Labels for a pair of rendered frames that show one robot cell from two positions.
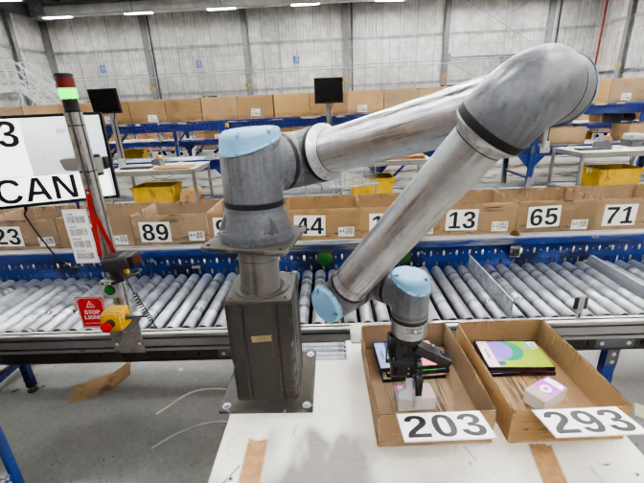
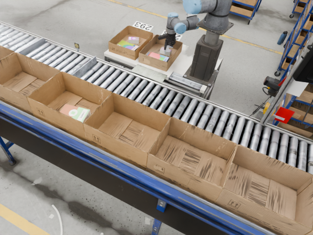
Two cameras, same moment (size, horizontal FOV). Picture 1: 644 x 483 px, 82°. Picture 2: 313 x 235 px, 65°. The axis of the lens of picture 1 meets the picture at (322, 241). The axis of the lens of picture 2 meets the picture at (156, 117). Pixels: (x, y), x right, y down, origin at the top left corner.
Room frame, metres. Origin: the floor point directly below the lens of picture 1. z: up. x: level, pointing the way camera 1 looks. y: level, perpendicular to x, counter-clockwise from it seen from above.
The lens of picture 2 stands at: (2.75, 0.42, 2.06)
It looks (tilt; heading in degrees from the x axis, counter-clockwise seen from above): 47 degrees down; 199
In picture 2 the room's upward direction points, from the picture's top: 8 degrees clockwise
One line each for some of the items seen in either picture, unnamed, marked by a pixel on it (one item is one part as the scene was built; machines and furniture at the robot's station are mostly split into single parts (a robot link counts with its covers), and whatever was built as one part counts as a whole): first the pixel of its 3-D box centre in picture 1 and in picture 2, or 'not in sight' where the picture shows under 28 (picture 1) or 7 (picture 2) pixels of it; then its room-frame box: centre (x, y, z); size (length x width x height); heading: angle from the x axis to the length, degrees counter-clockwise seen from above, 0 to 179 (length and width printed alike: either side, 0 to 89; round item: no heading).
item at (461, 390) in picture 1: (416, 375); (161, 51); (0.87, -0.25, 0.80); 0.38 x 0.28 x 0.10; 0
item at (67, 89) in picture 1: (66, 88); not in sight; (1.25, 0.76, 1.62); 0.05 x 0.05 x 0.06
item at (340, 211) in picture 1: (322, 217); (128, 129); (1.95, -0.01, 0.96); 0.39 x 0.29 x 0.17; 88
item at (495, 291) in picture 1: (487, 284); (79, 73); (1.48, -0.72, 0.76); 0.46 x 0.01 x 0.09; 178
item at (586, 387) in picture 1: (527, 371); (131, 42); (0.86, -0.57, 0.80); 0.38 x 0.28 x 0.10; 0
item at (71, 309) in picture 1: (80, 304); (311, 172); (1.53, 1.13, 0.72); 0.52 x 0.05 x 0.05; 178
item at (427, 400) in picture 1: (413, 398); (165, 51); (0.81, -0.23, 0.78); 0.10 x 0.06 x 0.05; 92
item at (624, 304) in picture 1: (598, 287); (35, 58); (1.46, -1.21, 0.72); 0.52 x 0.05 x 0.05; 178
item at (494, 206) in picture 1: (467, 212); (24, 82); (1.93, -0.79, 0.96); 0.39 x 0.29 x 0.17; 88
